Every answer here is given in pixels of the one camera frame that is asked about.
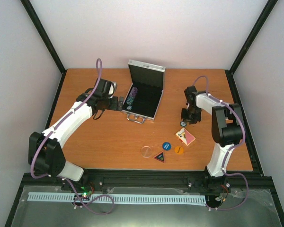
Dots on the pink playing card deck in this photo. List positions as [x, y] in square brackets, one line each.
[185, 136]

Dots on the clear round disc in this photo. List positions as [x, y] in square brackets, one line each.
[146, 151]

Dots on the orange round token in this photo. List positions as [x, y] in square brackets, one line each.
[179, 150]

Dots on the aluminium poker case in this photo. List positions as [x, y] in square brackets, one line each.
[149, 79]

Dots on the white cable duct strip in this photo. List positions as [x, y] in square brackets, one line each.
[129, 199]

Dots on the purple poker chip stack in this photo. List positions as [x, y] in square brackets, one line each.
[132, 95]

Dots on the black aluminium frame rail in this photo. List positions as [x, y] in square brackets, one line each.
[189, 181]

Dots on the blue round token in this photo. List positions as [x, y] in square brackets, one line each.
[166, 146]

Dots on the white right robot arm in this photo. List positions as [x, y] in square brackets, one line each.
[227, 128]

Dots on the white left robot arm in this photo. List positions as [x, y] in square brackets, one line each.
[45, 154]

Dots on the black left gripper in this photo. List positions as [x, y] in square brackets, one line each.
[114, 107]

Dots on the black red triangle token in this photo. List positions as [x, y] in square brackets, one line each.
[160, 157]

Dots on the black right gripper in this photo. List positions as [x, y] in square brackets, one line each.
[192, 121]

